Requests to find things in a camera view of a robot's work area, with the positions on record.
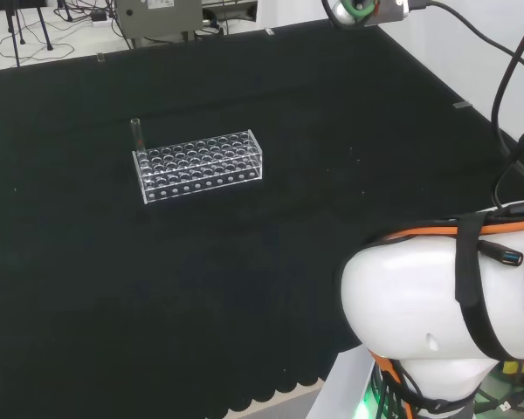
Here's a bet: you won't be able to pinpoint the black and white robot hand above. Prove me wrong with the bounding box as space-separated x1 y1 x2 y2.
321 0 379 30

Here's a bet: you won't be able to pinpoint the clear glass test tube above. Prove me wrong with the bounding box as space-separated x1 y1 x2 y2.
130 117 146 154

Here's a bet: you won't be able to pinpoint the clear acrylic test tube rack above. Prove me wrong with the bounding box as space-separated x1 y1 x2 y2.
132 129 264 205

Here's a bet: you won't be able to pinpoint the grey metal control box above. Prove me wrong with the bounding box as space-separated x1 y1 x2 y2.
114 0 205 50

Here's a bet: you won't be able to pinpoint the black tripod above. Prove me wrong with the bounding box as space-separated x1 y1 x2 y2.
0 0 56 69

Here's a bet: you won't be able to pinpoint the black bench cloth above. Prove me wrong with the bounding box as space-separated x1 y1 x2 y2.
0 17 524 415

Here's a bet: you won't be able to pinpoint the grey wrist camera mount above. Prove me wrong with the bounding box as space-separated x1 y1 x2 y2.
366 0 430 28

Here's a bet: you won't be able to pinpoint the grey equipment frame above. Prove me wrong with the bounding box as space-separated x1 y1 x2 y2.
200 0 259 37

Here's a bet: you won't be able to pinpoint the black camera cable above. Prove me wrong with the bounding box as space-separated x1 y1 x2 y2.
421 0 524 83

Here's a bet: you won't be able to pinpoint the thick black cable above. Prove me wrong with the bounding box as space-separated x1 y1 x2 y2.
491 7 524 210

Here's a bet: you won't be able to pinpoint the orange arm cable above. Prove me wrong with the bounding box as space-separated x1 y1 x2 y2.
369 216 524 419

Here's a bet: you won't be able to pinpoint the black floor cables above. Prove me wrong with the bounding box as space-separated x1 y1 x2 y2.
0 0 130 63

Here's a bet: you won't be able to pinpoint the black USB plug cable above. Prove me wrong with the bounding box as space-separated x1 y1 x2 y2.
477 238 524 268

